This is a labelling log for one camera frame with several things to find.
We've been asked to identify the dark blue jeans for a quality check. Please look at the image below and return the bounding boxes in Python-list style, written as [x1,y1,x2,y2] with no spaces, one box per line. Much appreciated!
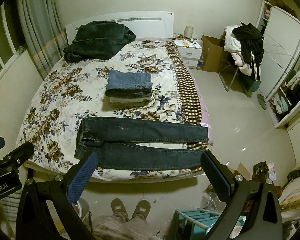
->
[74,116,209,171]

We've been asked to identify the teal plastic rack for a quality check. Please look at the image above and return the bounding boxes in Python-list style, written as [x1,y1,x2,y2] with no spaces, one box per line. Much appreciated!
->
[173,208,247,240]

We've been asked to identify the left grey shoe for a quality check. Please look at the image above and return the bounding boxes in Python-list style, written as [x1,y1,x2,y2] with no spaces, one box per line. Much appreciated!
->
[111,198,128,222]

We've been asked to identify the grey shoe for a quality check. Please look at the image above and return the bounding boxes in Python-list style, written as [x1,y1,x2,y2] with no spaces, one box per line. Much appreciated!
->
[111,198,128,222]
[132,199,151,219]

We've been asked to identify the right grey shoe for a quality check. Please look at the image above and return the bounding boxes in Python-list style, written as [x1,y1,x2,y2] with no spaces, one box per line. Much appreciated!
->
[132,199,151,219]

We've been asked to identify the grey slippers on floor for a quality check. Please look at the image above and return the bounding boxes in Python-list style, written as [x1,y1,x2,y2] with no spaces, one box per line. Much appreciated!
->
[257,94,267,110]

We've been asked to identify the olive folded pants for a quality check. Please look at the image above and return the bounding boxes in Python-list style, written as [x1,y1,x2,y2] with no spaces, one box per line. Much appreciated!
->
[104,93,152,108]

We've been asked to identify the green striped curtain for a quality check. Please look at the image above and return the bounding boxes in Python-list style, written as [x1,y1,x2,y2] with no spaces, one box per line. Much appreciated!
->
[17,0,67,78]

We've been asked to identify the white sliding wardrobe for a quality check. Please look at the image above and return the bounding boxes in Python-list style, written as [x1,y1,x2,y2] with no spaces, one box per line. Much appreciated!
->
[257,0,300,128]

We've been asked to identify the dark green folded blanket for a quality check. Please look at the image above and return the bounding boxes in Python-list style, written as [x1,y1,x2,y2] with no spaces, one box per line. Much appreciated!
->
[63,21,136,63]

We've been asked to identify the plastic water bottle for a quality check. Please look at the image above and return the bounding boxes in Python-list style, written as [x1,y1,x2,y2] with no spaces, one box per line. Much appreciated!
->
[196,55,204,70]

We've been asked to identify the brown cardboard box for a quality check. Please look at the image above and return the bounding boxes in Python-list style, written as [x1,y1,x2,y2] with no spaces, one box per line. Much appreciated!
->
[202,35,230,73]

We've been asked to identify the floral bed blanket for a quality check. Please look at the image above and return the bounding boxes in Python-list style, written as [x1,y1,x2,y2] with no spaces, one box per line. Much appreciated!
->
[16,40,210,173]

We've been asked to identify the black garment on chair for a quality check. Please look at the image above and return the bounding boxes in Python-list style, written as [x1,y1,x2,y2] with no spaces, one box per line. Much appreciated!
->
[232,23,264,81]

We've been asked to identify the chair with clothes pile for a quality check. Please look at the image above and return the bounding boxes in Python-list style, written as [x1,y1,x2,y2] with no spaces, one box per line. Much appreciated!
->
[218,24,261,96]

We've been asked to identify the white nightstand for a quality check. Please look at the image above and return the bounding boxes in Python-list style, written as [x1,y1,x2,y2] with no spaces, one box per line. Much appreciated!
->
[173,40,202,68]

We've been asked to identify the cream table lamp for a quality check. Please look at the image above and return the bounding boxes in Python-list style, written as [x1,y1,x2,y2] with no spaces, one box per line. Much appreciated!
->
[184,25,194,39]

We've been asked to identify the white bed headboard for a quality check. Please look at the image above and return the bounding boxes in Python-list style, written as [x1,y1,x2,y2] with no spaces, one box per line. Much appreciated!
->
[65,11,174,44]

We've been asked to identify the window with white frame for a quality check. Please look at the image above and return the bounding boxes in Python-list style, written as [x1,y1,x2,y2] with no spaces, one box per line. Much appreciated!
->
[0,0,27,81]

